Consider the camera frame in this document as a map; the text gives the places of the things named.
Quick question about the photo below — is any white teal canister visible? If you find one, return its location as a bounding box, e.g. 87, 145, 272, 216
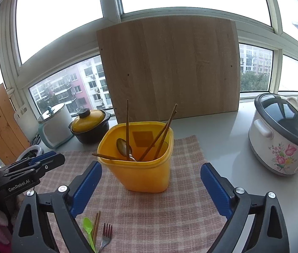
38, 102, 73, 149

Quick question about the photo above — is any yellow plastic utensil container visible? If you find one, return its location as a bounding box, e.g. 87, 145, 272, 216
98, 121, 174, 193

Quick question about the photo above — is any large wooden board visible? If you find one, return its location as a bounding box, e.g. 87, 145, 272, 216
97, 15, 240, 123

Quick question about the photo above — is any metal fork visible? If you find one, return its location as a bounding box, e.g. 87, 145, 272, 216
98, 223, 112, 253

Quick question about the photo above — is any yellow lid black pot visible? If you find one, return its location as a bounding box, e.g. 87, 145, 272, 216
68, 109, 111, 144

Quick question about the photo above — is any chopstick in container right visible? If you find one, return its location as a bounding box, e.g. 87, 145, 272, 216
139, 110, 176, 161

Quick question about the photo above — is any white plastic cutting board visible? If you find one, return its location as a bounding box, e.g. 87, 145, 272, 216
13, 105, 38, 143

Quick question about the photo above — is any metal spoon in container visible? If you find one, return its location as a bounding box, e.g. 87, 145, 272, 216
116, 138, 136, 162

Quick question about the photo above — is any green plastic spoon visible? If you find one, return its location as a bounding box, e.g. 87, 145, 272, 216
83, 217, 96, 253

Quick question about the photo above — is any pink plaid cloth mat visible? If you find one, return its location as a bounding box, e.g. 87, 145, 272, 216
23, 134, 227, 253

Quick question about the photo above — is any chopstick in container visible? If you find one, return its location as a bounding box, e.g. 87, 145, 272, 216
92, 152, 124, 160
139, 110, 176, 161

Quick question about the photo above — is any chopstick in container left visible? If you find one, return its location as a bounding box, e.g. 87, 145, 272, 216
92, 152, 124, 160

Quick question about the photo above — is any white floral slow cooker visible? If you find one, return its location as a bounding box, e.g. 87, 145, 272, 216
248, 93, 298, 176

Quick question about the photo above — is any orange pine wood panel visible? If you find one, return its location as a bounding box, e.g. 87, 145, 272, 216
0, 84, 31, 165

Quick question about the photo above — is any white ring light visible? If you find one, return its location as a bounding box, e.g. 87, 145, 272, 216
16, 144, 44, 162

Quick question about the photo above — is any brown wooden chopstick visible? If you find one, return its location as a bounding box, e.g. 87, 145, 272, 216
92, 211, 101, 244
126, 99, 130, 161
153, 103, 178, 160

